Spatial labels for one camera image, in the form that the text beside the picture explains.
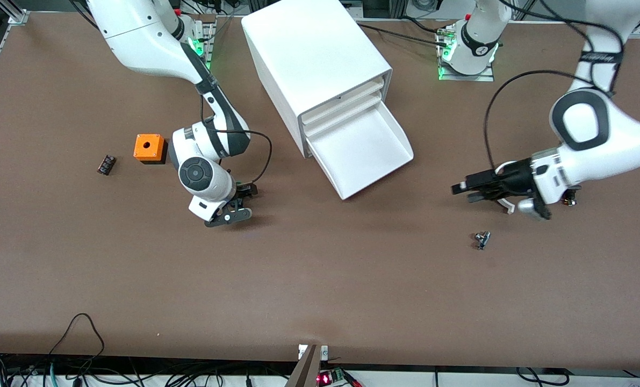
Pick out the orange box with hole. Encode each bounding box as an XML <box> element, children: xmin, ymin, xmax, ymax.
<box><xmin>133</xmin><ymin>133</ymin><xmax>169</xmax><ymax>165</ymax></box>

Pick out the white plastic drawer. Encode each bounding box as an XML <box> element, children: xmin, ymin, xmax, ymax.
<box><xmin>299</xmin><ymin>77</ymin><xmax>385</xmax><ymax>125</ymax></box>
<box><xmin>302</xmin><ymin>89</ymin><xmax>383</xmax><ymax>136</ymax></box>
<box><xmin>305</xmin><ymin>101</ymin><xmax>414</xmax><ymax>200</ymax></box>

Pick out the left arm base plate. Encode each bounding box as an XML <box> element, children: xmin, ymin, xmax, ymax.
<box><xmin>438</xmin><ymin>24</ymin><xmax>495</xmax><ymax>82</ymax></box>

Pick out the black cable behind cabinet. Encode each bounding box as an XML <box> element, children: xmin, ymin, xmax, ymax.
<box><xmin>355</xmin><ymin>21</ymin><xmax>452</xmax><ymax>49</ymax></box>

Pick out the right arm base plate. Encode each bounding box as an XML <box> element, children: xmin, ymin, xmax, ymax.
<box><xmin>191</xmin><ymin>15</ymin><xmax>216</xmax><ymax>71</ymax></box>

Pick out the thin black looped cable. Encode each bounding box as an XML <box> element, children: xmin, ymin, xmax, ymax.
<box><xmin>48</xmin><ymin>313</ymin><xmax>105</xmax><ymax>358</ymax></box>

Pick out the circuit board with red light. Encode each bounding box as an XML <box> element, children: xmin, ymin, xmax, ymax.
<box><xmin>315</xmin><ymin>368</ymin><xmax>363</xmax><ymax>387</ymax></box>

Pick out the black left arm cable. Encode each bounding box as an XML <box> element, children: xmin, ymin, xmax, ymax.
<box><xmin>484</xmin><ymin>0</ymin><xmax>627</xmax><ymax>173</ymax></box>

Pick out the white plastic half ring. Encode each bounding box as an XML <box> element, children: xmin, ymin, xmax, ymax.
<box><xmin>493</xmin><ymin>160</ymin><xmax>516</xmax><ymax>214</ymax></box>

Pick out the white drawer cabinet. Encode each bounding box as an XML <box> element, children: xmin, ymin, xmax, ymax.
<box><xmin>241</xmin><ymin>0</ymin><xmax>393</xmax><ymax>159</ymax></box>

